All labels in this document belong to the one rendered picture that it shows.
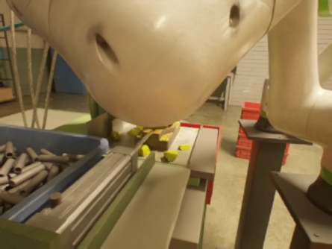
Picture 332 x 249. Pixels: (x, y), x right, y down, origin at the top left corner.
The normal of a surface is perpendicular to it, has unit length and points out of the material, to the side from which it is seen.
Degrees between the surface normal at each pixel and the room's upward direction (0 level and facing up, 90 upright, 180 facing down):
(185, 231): 0
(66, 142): 81
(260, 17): 100
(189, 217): 0
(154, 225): 0
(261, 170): 90
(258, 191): 90
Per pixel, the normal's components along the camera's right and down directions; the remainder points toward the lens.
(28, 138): -0.25, 0.14
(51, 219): 0.04, -0.95
